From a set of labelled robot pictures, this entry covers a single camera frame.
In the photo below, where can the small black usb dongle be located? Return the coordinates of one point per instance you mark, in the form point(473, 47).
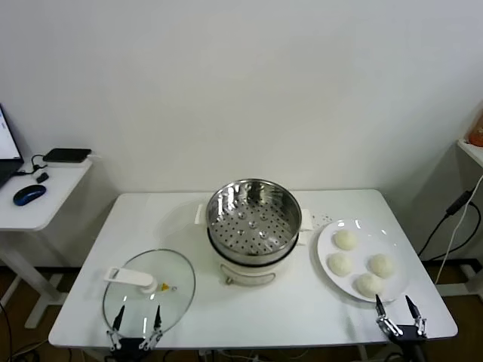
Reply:
point(42, 177)

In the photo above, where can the blue black computer mouse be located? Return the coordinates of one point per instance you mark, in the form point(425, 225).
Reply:
point(29, 195)

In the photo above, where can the white steamed baozi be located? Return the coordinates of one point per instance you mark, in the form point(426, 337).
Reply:
point(345, 240)
point(340, 264)
point(370, 284)
point(382, 265)

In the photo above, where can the white side desk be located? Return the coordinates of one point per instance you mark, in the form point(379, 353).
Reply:
point(37, 215)

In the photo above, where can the white electric cooker pot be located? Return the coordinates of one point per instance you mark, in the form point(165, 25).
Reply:
point(245, 275)

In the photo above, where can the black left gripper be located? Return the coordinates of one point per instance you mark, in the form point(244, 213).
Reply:
point(130, 346)

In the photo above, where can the perforated stainless steel steamer basket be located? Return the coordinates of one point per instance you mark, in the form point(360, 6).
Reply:
point(249, 234)

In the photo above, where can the black flat external drive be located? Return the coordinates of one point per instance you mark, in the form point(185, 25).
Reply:
point(67, 155)

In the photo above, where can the black laptop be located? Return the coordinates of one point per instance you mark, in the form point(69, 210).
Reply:
point(7, 143)

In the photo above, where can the white round plate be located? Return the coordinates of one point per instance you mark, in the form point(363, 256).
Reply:
point(377, 237)

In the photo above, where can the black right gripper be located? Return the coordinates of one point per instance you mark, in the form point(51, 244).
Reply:
point(409, 333)

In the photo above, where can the orange packaged item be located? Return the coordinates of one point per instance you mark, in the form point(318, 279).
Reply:
point(477, 132)

